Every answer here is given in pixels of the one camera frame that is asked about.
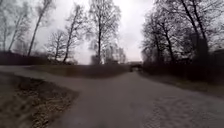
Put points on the grass island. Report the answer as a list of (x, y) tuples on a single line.
[(83, 70)]

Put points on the row of bare trees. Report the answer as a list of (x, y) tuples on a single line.
[(100, 26), (173, 30)]

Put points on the grey asphalt path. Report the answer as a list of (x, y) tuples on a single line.
[(133, 100)]

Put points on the dark fence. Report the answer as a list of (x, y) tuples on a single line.
[(180, 68)]

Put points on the grass patch with leaves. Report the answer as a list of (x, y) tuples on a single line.
[(30, 100)]

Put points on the dark hedge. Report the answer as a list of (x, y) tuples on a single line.
[(20, 58)]

